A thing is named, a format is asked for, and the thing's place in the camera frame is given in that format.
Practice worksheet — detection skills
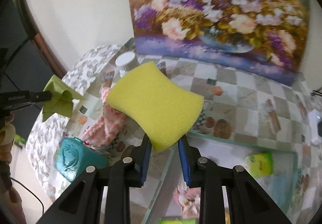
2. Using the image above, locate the checkered patterned tablecloth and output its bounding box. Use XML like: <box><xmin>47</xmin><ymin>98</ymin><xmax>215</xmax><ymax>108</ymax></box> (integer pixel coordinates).
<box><xmin>50</xmin><ymin>37</ymin><xmax>322</xmax><ymax>224</ymax></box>

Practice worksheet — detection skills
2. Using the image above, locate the person's left hand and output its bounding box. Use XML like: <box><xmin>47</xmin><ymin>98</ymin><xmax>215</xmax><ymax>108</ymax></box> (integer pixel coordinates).
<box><xmin>1</xmin><ymin>114</ymin><xmax>14</xmax><ymax>205</ymax></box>

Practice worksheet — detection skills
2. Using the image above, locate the pink floral cloth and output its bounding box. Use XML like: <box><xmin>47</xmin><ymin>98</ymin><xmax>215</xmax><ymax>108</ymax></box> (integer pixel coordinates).
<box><xmin>172</xmin><ymin>182</ymin><xmax>201</xmax><ymax>219</ymax></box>

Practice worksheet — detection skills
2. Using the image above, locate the green yellow scouring sponge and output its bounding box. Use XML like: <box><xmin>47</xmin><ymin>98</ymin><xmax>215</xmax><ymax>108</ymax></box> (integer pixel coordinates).
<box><xmin>106</xmin><ymin>62</ymin><xmax>204</xmax><ymax>152</ymax></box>

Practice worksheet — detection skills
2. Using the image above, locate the teal plastic box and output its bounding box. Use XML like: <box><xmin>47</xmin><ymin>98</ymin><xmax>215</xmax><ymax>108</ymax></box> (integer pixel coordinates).
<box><xmin>54</xmin><ymin>137</ymin><xmax>108</xmax><ymax>182</ymax></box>

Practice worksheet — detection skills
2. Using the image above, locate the white power strip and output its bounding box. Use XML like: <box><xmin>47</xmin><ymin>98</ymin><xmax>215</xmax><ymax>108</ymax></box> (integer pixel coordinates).
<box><xmin>308</xmin><ymin>109</ymin><xmax>321</xmax><ymax>145</ymax></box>

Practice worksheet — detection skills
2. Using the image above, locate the green tissue pack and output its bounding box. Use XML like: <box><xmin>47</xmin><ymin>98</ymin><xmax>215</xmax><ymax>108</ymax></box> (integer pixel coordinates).
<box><xmin>245</xmin><ymin>152</ymin><xmax>273</xmax><ymax>179</ymax></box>
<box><xmin>158</xmin><ymin>219</ymin><xmax>197</xmax><ymax>224</ymax></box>

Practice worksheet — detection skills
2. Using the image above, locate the white green pill bottle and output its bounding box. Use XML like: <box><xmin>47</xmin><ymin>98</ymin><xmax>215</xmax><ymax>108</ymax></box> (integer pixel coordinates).
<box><xmin>115</xmin><ymin>51</ymin><xmax>140</xmax><ymax>77</ymax></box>

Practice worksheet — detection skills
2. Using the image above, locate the pink white zigzag cloth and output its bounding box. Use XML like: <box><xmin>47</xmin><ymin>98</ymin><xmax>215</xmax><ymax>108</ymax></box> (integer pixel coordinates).
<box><xmin>82</xmin><ymin>87</ymin><xmax>127</xmax><ymax>147</ymax></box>

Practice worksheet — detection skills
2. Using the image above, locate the floral painting canvas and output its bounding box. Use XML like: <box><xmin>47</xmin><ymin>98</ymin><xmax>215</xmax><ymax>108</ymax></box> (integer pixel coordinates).
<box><xmin>129</xmin><ymin>0</ymin><xmax>310</xmax><ymax>86</ymax></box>

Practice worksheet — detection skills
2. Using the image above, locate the lime green cloth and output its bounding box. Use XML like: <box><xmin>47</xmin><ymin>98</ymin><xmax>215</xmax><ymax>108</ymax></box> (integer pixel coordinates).
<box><xmin>42</xmin><ymin>75</ymin><xmax>84</xmax><ymax>122</ymax></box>

